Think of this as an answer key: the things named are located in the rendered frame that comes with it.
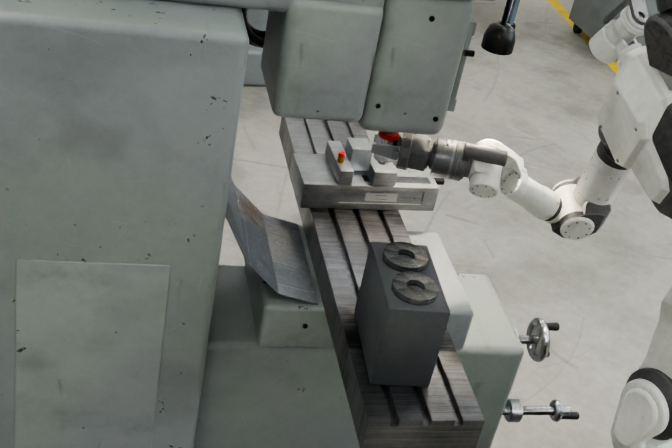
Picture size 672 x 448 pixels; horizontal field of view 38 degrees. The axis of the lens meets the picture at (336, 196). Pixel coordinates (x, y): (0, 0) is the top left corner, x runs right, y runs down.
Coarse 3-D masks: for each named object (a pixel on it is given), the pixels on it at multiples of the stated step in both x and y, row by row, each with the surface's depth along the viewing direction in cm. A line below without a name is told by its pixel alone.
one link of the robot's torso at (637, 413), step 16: (640, 384) 193; (624, 400) 196; (640, 400) 192; (656, 400) 190; (624, 416) 196; (640, 416) 193; (656, 416) 190; (624, 432) 197; (640, 432) 193; (656, 432) 191
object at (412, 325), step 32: (384, 256) 194; (416, 256) 195; (384, 288) 186; (416, 288) 188; (384, 320) 183; (416, 320) 183; (384, 352) 186; (416, 352) 187; (384, 384) 191; (416, 384) 192
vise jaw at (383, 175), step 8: (376, 160) 244; (376, 168) 241; (384, 168) 242; (392, 168) 242; (368, 176) 244; (376, 176) 240; (384, 176) 241; (392, 176) 241; (376, 184) 241; (384, 184) 242; (392, 184) 243
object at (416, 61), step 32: (416, 0) 193; (448, 0) 194; (384, 32) 195; (416, 32) 196; (448, 32) 197; (384, 64) 199; (416, 64) 200; (448, 64) 201; (384, 96) 203; (416, 96) 204; (448, 96) 206; (384, 128) 207; (416, 128) 208
